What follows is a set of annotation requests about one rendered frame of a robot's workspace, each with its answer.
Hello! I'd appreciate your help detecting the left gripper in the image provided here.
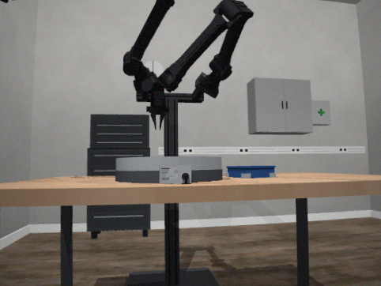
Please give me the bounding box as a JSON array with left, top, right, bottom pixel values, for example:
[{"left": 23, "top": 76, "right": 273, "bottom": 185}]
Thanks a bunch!
[{"left": 146, "top": 107, "right": 170, "bottom": 130}]

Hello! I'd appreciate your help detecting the blue open tray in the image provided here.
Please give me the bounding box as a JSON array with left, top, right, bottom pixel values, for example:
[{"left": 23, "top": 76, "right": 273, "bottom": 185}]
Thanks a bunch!
[{"left": 226, "top": 166, "right": 276, "bottom": 178}]

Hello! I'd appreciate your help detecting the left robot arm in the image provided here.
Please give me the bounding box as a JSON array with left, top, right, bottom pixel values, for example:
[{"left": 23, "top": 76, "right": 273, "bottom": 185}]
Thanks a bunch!
[{"left": 141, "top": 0, "right": 254, "bottom": 107}]

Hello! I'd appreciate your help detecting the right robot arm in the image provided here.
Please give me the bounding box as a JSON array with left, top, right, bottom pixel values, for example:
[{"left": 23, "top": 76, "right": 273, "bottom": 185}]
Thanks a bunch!
[{"left": 123, "top": 0, "right": 175, "bottom": 91}]

